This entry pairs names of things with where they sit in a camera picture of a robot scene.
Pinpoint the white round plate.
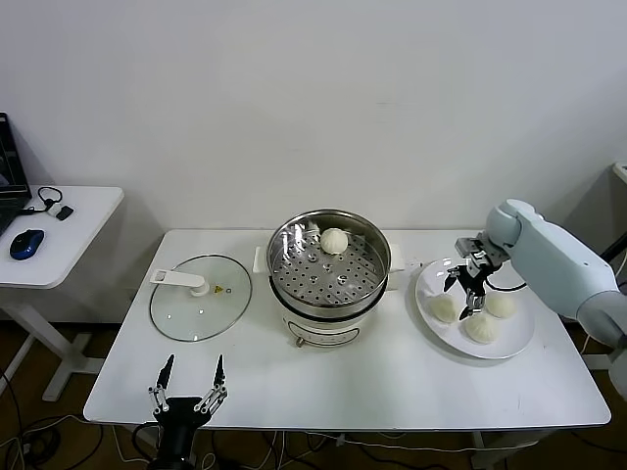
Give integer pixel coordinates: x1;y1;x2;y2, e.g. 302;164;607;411
414;258;535;361

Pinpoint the white floor cable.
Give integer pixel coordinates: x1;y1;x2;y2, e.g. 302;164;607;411
0;414;148;464

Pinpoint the blue black computer mouse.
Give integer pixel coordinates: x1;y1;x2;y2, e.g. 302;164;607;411
9;228;45;261

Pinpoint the white steamed baozi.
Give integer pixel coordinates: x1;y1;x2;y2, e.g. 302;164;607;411
429;295;462;325
319;227;350;256
484;292;517;320
463;313;500;344

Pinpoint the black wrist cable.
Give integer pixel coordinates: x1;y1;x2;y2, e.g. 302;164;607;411
131;423;161;461
487;276;530;294

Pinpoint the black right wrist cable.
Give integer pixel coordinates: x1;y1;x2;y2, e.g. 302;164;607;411
487;276;530;294

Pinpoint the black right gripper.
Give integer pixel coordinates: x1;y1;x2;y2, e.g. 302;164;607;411
443;263;491;322

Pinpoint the black laptop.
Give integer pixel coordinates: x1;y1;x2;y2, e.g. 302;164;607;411
0;113;33;236

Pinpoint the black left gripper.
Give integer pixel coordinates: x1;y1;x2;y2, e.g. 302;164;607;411
148;354;230;432

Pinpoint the black plug cable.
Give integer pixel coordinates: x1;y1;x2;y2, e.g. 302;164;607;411
601;233;627;265

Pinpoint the black looped thin cable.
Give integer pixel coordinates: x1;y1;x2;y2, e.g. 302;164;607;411
22;186;65;216

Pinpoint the stainless steel steamer basket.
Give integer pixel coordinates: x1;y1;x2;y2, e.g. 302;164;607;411
266;209;393;319

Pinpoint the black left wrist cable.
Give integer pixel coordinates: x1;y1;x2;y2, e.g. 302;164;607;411
131;423;161;461

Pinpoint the glass lid with white handle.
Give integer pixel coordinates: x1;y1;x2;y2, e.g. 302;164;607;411
149;253;254;344

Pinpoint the white side table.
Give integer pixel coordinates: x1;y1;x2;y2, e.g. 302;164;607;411
0;185;125;403

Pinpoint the black floor cable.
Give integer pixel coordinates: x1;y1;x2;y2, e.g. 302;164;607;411
0;371;24;470

